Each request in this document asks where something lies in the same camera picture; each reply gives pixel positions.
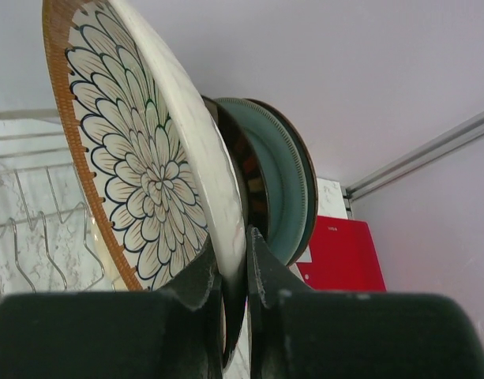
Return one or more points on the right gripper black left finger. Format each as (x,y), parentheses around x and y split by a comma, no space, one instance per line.
(173,332)

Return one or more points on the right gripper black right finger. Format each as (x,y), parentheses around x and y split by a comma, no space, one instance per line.
(298,332)

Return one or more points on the brown floral pattern plate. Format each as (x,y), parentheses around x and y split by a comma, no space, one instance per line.
(152,163)

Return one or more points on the red plastic folder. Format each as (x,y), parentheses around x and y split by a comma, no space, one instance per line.
(343,257)

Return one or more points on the black gold rimmed plate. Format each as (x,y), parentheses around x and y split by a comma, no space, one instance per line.
(247,167)

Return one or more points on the teal green plate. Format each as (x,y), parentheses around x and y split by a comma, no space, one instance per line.
(283,172)

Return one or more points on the metal wire dish rack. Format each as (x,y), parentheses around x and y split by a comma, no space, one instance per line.
(46,242)

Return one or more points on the aluminium frame post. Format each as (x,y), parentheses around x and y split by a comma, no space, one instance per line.
(458,137)

